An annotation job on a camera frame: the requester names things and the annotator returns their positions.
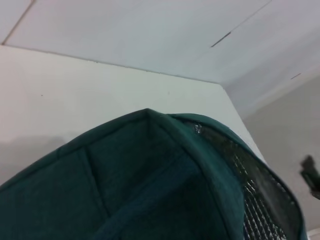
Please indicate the dark teal insulated lunch bag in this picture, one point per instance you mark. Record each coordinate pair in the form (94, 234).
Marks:
(125, 187)

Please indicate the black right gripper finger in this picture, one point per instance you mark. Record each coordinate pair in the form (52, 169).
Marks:
(312, 175)

